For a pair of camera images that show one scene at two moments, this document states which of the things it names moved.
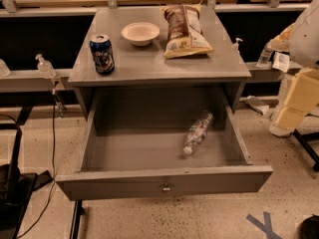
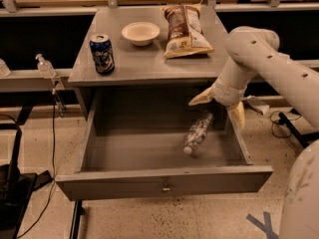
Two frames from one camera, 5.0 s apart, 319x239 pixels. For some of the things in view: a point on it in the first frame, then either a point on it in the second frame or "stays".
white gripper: [306, 39] to [224, 93]
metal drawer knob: [165, 188] stays
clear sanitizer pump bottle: [45, 69] stays
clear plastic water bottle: [198, 131] stays
